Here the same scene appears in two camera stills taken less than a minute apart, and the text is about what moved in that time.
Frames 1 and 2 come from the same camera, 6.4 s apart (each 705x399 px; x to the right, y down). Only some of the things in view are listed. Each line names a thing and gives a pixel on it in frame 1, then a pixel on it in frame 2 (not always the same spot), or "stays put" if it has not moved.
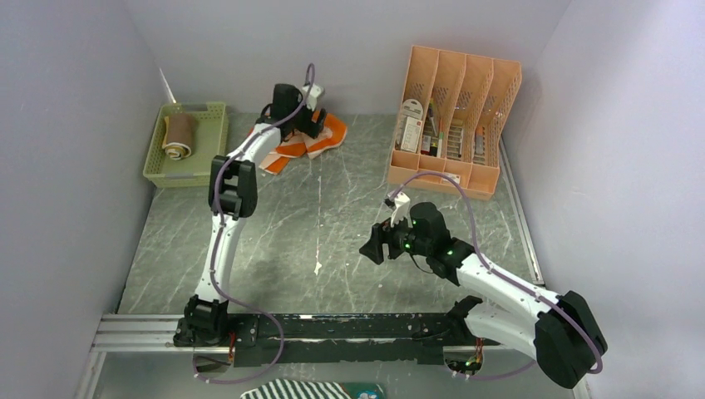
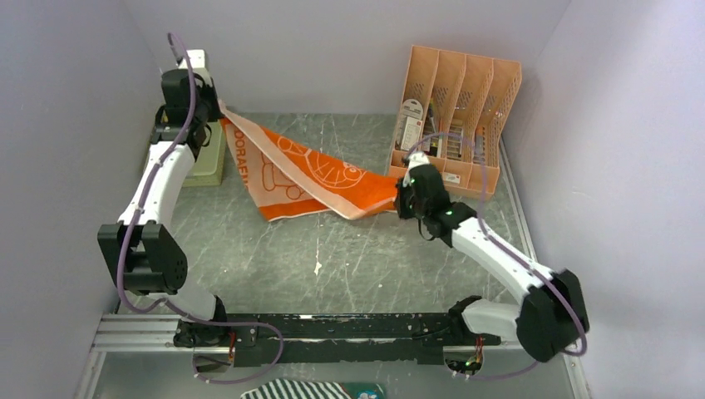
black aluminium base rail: (303, 337) stays put
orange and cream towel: (301, 141) -> (284, 177)
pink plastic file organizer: (451, 120) stays put
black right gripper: (373, 248) -> (402, 210)
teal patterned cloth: (364, 390) stays put
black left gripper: (313, 128) -> (208, 89)
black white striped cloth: (285, 388) stays put
